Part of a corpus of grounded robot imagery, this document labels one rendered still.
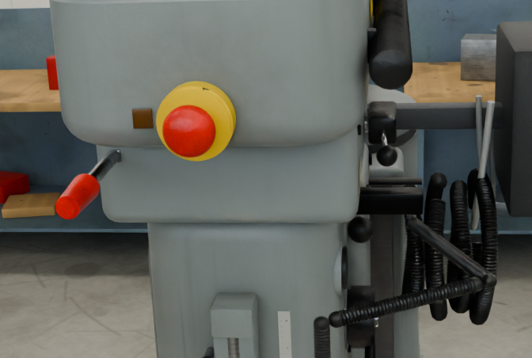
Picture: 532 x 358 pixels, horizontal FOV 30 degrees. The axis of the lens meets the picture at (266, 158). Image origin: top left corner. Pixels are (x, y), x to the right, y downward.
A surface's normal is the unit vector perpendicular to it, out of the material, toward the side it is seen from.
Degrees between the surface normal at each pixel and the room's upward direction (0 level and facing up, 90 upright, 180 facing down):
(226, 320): 90
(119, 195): 90
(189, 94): 90
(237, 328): 90
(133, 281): 0
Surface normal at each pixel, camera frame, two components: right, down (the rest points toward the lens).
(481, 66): -0.33, 0.29
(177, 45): -0.12, 0.30
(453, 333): -0.04, -0.95
